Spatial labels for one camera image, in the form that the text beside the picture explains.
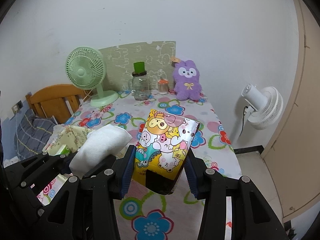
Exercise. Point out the wall power socket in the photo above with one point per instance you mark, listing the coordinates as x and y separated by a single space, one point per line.
17 107

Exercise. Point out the green desk fan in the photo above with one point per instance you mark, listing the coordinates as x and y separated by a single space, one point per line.
86 69

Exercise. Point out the beige wooden door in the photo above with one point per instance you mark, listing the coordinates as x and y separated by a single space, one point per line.
292 155

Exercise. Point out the cartoon print tissue pack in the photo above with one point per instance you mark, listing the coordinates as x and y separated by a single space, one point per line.
161 151

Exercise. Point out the white towel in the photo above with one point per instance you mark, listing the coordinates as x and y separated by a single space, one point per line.
100 143

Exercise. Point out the cream cartoon storage box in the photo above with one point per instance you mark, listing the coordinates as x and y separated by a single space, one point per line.
71 136

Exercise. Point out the floral tablecloth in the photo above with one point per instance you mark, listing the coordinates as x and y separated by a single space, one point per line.
142 213

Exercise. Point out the orange lid toothpick jar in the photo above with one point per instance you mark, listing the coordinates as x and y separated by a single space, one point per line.
163 86

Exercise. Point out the plaid grey pillow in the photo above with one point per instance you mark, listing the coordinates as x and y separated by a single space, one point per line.
32 134

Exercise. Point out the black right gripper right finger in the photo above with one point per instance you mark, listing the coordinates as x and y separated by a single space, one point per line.
252 216

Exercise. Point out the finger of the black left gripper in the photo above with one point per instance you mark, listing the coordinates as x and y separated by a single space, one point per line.
24 180

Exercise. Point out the green cartoon cardboard panel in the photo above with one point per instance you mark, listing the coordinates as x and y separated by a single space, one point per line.
156 56

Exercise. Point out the green tissue pack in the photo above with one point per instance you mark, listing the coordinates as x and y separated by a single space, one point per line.
64 149

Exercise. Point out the green cup on jar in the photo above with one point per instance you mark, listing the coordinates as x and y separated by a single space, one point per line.
139 67

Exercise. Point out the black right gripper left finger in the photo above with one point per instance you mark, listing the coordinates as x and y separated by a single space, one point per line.
84 208

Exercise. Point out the purple plush bunny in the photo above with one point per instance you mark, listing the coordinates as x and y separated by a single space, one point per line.
187 81

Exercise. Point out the white standing fan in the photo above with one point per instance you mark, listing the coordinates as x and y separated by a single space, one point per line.
263 108

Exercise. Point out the glass mason jar mug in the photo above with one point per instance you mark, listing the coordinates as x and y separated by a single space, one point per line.
139 86

